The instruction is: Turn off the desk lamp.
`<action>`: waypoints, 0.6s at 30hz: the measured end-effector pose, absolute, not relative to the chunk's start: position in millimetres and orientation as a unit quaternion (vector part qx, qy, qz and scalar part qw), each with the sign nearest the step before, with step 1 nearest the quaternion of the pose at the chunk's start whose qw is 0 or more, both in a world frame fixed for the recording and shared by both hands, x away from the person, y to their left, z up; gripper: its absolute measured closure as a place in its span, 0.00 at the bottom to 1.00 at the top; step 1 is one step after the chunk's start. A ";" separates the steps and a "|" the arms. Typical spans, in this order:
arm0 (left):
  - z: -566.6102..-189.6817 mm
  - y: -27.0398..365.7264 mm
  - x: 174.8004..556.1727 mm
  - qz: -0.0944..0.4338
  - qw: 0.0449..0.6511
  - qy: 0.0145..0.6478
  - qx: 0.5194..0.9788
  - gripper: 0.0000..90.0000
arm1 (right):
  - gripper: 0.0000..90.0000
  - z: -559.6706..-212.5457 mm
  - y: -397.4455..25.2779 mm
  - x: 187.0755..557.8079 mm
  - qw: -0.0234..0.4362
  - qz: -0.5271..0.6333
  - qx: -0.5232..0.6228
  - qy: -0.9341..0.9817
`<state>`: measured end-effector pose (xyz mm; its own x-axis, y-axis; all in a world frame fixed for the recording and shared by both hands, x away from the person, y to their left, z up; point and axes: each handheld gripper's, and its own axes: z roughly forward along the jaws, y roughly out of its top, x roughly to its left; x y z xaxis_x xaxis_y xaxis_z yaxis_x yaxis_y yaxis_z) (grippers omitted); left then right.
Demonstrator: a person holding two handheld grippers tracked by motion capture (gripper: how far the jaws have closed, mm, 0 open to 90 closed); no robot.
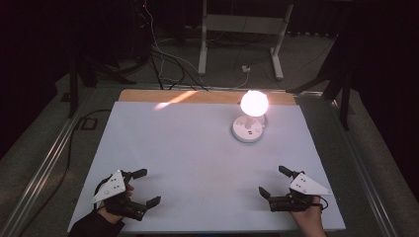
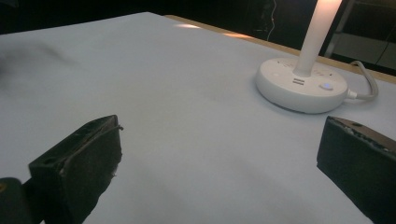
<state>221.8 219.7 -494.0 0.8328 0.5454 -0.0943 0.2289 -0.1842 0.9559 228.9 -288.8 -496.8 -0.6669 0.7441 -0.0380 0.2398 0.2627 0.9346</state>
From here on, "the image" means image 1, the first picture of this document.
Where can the white metal stand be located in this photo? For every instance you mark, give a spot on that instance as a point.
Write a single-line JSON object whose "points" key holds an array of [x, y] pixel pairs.
{"points": [[243, 23]]}

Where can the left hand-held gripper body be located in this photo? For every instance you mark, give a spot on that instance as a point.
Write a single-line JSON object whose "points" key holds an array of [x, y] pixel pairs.
{"points": [[110, 187]]}

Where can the black floor socket plate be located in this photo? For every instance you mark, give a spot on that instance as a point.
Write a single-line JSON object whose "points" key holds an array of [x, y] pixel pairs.
{"points": [[79, 123]]}

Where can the white table lamp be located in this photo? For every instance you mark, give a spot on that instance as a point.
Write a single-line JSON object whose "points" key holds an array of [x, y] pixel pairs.
{"points": [[247, 132]]}

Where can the person's right hand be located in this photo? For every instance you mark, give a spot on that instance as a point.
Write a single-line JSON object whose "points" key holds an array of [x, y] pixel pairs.
{"points": [[309, 222]]}

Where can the black tripod stand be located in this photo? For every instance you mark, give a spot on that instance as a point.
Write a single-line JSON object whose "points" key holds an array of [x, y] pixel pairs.
{"points": [[345, 108], [73, 92]]}

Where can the white table cover sheet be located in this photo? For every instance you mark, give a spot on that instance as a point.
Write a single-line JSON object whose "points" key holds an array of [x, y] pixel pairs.
{"points": [[197, 164]]}

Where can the aluminium frame rail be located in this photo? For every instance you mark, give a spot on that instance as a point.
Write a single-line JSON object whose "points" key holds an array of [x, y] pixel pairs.
{"points": [[42, 171], [362, 184]]}

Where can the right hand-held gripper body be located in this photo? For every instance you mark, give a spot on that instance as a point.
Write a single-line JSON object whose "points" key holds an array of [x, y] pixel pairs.
{"points": [[304, 186]]}

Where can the white plug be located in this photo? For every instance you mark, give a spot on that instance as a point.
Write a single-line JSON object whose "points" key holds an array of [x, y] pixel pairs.
{"points": [[245, 68]]}

